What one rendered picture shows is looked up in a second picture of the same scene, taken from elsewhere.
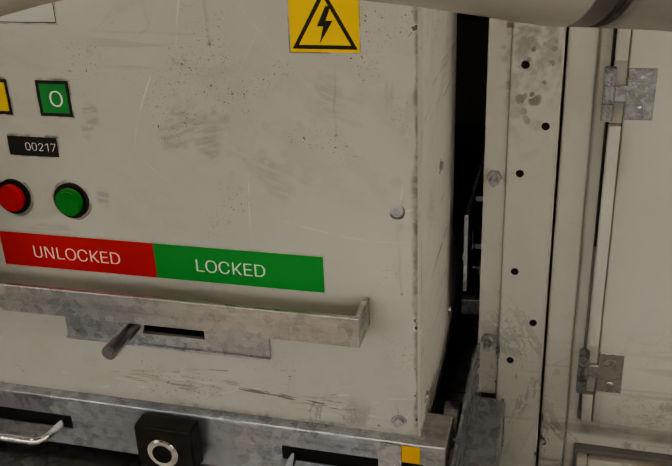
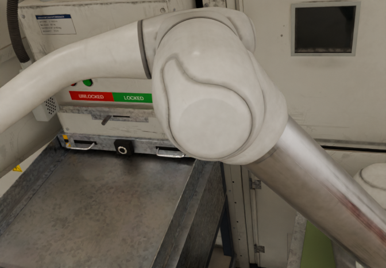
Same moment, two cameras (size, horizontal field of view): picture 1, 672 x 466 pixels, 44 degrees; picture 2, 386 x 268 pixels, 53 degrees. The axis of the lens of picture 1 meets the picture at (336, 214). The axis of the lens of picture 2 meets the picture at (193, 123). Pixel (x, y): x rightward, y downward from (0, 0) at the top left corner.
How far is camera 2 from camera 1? 50 cm
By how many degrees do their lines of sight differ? 12
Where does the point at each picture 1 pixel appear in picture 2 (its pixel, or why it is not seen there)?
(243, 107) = not seen: hidden behind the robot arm
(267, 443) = (151, 145)
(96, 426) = (103, 144)
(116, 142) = not seen: hidden behind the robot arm
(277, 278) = (146, 100)
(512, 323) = not seen: hidden behind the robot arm
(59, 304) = (88, 111)
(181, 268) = (120, 98)
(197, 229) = (123, 87)
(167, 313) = (117, 111)
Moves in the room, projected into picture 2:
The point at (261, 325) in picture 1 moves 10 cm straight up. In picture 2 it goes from (142, 113) to (135, 85)
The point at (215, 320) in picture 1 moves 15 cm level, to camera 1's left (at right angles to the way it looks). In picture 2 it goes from (130, 113) to (84, 118)
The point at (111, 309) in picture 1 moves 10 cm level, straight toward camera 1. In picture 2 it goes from (102, 111) to (105, 127)
